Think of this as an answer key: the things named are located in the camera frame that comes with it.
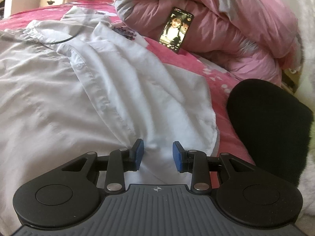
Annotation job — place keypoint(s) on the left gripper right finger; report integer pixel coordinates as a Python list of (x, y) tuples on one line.
[(194, 162)]

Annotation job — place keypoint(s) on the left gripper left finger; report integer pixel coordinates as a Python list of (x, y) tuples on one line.
[(121, 161)]

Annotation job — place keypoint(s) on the smartphone with lit screen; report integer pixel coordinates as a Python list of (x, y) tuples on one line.
[(175, 29)]

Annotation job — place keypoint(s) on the green white fuzzy sleeve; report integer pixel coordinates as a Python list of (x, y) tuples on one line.
[(306, 91)]

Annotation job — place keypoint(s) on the white shirt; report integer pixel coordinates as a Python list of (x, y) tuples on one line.
[(86, 90)]

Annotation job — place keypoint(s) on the pink quilted jacket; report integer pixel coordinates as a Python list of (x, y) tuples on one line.
[(248, 38)]

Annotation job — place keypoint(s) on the person black sleeve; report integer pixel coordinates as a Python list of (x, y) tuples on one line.
[(273, 125)]

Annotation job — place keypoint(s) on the red floral blanket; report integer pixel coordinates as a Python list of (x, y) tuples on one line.
[(197, 66)]

